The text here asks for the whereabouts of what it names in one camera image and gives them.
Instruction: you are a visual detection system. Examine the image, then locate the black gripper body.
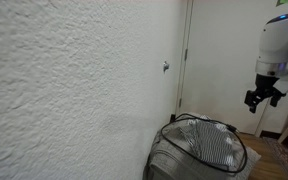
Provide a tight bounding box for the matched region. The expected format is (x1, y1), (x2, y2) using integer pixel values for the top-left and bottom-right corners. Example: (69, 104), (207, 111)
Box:
(244, 74), (286, 107)

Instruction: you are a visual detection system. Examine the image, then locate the black power cord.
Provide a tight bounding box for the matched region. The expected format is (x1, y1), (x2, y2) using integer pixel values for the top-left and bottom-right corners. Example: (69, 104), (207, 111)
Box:
(160, 113), (248, 174)

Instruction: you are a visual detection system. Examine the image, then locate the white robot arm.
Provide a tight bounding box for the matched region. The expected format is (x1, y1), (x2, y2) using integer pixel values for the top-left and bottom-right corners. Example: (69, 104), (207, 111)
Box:
(244, 13), (288, 113)

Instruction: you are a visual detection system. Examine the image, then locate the white door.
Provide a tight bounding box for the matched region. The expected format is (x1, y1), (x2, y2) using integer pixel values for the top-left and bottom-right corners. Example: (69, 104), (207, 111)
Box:
(177, 0), (288, 134)

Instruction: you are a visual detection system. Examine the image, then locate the striped cloth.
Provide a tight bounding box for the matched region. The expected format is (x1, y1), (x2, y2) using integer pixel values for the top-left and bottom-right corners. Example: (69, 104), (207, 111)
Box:
(180, 116), (234, 166)

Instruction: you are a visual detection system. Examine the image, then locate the round metal wall fixture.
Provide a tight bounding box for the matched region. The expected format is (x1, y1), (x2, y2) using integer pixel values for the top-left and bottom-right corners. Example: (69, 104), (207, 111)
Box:
(163, 61), (170, 73)

